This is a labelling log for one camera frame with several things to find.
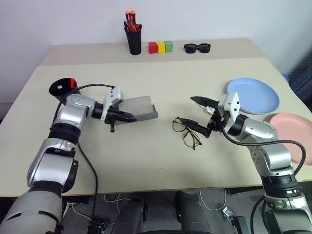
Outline tortoiseshell round glasses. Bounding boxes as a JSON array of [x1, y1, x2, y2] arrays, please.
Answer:
[[172, 116, 203, 151]]

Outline small metal bracket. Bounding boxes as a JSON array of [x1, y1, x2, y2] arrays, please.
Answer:
[[222, 207, 235, 220]]

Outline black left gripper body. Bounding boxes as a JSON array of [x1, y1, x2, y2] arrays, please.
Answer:
[[105, 109, 122, 134]]

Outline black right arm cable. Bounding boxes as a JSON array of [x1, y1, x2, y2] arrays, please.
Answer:
[[221, 126, 307, 178]]

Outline grey glasses case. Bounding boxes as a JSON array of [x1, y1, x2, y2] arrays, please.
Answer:
[[116, 95, 159, 126]]

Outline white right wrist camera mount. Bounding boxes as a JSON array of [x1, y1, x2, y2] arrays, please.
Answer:
[[217, 92, 241, 122]]

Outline small white object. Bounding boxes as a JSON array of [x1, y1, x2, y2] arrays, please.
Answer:
[[200, 105, 215, 115]]

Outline white floor cable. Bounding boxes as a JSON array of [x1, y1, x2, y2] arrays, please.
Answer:
[[198, 187, 228, 211], [65, 192, 137, 221]]

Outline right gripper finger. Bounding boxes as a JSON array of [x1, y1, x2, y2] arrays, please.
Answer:
[[190, 96, 220, 108], [178, 118, 209, 135]]

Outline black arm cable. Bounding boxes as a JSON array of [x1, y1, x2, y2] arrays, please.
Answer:
[[55, 84, 117, 221], [221, 126, 307, 178]]

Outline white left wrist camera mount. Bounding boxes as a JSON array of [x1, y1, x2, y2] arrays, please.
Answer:
[[101, 86, 125, 122]]

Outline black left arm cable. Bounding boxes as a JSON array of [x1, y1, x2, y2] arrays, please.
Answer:
[[55, 84, 117, 221]]

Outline black sunglasses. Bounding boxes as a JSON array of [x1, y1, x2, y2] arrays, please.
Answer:
[[183, 43, 212, 55]]

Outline black floor box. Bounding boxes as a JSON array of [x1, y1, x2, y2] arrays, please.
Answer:
[[230, 215, 251, 234]]

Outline black floor plug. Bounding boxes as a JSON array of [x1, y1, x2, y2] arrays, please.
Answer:
[[87, 220, 109, 234]]

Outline black tool holder cup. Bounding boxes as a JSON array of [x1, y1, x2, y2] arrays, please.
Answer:
[[125, 29, 143, 56]]

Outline blue plate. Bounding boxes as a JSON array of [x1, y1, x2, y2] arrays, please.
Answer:
[[227, 77, 280, 116]]

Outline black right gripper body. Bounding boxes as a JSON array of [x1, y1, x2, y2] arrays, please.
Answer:
[[204, 108, 230, 139]]

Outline dark rounded shape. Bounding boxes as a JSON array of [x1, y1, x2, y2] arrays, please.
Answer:
[[175, 190, 212, 234], [113, 197, 148, 234]]

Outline pink plate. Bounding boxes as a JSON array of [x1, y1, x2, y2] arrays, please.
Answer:
[[269, 113, 312, 167]]

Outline black woven-textured object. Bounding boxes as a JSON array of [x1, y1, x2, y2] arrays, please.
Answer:
[[289, 50, 312, 110]]

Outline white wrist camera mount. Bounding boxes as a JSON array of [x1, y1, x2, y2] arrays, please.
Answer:
[[101, 86, 125, 122], [217, 92, 241, 122]]

